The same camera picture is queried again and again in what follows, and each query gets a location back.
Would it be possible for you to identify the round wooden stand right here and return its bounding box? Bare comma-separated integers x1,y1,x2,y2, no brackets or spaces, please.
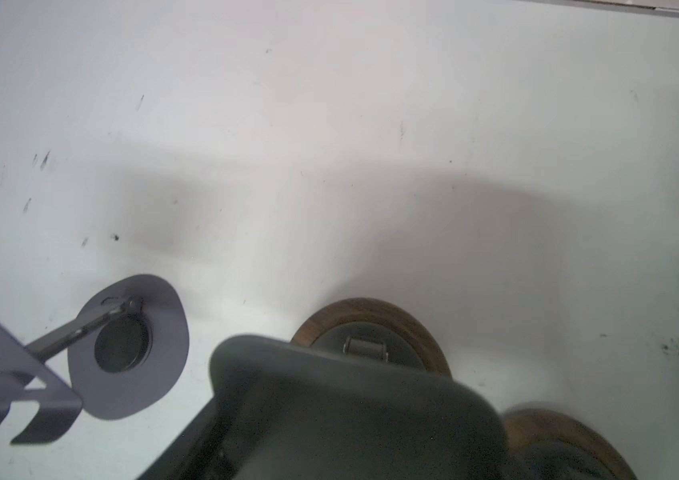
501,407,637,480

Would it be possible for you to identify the grey round phone stand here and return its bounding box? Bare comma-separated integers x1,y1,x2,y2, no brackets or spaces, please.
0,274,189,444

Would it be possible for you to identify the round wooden stand left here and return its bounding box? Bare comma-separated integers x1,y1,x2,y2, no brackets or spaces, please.
290,297,453,378

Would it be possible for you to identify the purple phone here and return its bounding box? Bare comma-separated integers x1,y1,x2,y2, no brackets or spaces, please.
209,336,509,479

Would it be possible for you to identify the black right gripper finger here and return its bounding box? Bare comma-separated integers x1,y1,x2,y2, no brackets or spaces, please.
138,398,222,480

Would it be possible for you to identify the round wooden stand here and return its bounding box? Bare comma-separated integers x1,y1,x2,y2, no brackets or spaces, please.
290,297,453,378
501,407,637,480

